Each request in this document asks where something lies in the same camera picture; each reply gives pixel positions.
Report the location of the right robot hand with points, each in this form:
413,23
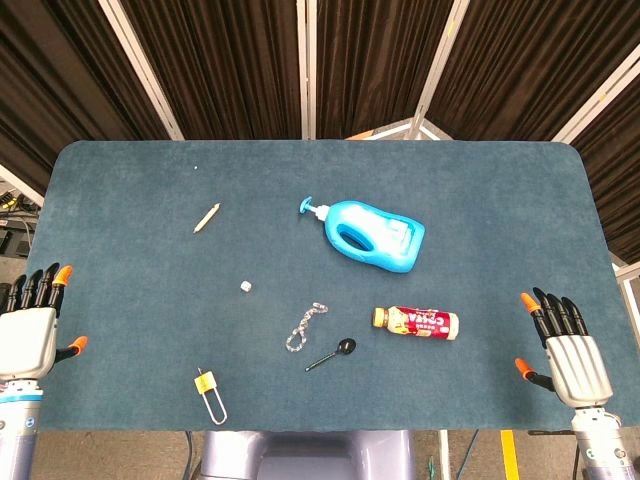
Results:
575,365

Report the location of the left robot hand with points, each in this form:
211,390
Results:
27,340

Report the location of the lavender robot base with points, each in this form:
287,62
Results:
307,455

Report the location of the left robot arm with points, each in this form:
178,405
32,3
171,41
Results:
17,430

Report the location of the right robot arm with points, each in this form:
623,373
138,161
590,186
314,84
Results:
600,445

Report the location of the white die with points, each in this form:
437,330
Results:
245,286

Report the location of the yellow floor tape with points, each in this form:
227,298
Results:
508,455

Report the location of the red label drink bottle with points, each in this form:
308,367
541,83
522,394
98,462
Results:
415,323

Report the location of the yellow long shackle padlock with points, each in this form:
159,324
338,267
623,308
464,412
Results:
210,397

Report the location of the beige wooden pencil stub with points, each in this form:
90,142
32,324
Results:
207,217

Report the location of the blue detergent pump bottle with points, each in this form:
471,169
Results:
372,235

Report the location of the black plastic spoon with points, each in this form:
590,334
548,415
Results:
332,354

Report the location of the blue felt table mat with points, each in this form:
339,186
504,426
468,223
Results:
320,285

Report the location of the black pleated curtain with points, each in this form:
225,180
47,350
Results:
225,65

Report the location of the white metal frame bar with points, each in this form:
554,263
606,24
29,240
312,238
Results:
140,67
306,70
20,185
627,280
597,100
437,65

